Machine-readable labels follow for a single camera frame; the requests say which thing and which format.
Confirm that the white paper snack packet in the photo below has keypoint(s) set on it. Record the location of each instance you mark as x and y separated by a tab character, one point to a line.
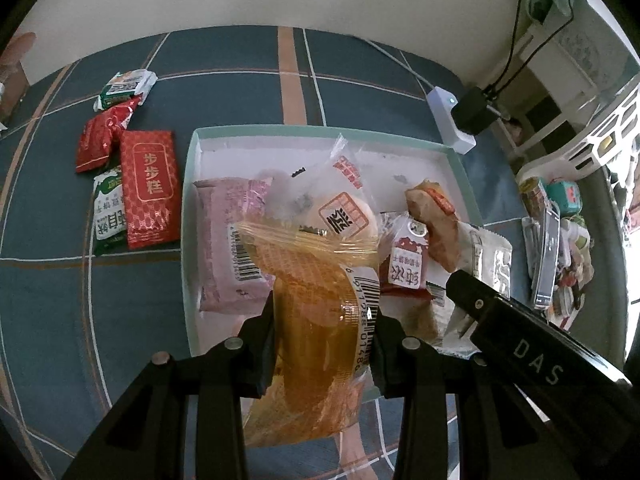
492	265

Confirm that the brown box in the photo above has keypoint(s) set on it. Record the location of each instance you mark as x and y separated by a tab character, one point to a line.
15	65

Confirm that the white power strip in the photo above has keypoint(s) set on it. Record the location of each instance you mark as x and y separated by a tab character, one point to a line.
442	115

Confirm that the small red snack packet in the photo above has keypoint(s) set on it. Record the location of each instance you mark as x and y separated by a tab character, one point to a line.
100	140

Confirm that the teal small box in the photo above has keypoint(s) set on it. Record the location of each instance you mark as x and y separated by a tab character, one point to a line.
565	197

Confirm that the pile of small packages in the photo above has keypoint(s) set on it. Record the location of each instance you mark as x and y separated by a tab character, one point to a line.
575	270

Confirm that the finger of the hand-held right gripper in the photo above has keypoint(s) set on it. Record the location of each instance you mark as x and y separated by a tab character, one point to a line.
467	292

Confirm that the small green and white packet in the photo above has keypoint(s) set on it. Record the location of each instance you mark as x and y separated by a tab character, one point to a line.
127	87

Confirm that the black power adapter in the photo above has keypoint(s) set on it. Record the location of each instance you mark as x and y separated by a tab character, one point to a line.
472	110

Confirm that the red and white cracker packet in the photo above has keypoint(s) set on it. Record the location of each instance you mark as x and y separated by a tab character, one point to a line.
407	265

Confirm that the clear plastic case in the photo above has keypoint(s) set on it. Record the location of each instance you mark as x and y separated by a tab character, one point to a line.
545	260

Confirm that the clear-wrapped orange cake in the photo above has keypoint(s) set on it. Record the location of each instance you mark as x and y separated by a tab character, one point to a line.
320	360

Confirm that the white shelf unit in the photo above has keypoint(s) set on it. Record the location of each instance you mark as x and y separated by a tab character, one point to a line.
540	55

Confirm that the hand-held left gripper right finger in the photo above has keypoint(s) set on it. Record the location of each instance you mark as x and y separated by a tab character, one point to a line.
382	360

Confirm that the long red snack packet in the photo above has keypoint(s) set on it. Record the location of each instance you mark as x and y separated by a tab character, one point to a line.
150	190

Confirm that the teal-edged white box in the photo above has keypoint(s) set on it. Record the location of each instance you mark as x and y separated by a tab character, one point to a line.
240	150

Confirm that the green and white cracker packet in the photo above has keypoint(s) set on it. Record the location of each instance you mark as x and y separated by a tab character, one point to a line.
107	220

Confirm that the white plastic basket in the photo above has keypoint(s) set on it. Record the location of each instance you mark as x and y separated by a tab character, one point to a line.
615	125

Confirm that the pink snack packet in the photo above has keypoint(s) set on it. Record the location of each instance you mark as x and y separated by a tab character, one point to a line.
225	230

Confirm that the clear-wrapped round rice cake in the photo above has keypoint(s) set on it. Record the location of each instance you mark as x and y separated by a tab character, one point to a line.
345	215

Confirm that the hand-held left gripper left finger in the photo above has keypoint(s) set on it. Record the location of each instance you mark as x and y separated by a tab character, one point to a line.
262	355

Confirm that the brown snack packet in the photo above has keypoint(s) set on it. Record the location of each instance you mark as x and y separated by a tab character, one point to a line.
435	215

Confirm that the blue plaid bed sheet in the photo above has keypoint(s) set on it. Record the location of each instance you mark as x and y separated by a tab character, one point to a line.
350	70

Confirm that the green cloth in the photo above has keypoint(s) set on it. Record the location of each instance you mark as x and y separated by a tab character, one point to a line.
545	0

